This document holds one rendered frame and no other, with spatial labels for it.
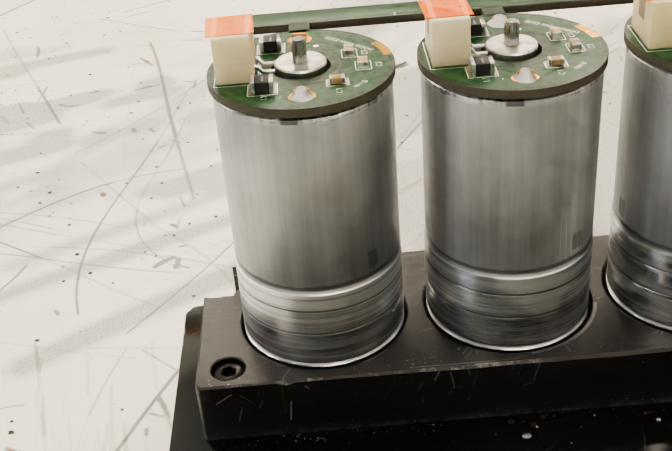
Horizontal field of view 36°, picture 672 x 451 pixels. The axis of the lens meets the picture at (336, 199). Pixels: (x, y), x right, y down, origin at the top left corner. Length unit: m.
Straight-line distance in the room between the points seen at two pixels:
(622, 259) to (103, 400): 0.09
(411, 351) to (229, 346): 0.03
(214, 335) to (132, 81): 0.15
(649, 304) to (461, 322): 0.03
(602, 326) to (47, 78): 0.19
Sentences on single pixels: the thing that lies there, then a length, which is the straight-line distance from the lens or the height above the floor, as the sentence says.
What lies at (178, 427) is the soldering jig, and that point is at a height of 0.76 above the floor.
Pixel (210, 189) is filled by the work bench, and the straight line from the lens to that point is 0.24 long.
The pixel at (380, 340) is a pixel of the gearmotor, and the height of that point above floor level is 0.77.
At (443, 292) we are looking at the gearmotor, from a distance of 0.15.
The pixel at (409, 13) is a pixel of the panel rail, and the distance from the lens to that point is 0.15.
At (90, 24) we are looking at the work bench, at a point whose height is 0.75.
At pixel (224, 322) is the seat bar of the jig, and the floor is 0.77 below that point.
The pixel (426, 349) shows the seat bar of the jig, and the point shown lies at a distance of 0.15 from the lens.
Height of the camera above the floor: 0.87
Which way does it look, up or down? 32 degrees down
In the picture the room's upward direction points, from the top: 5 degrees counter-clockwise
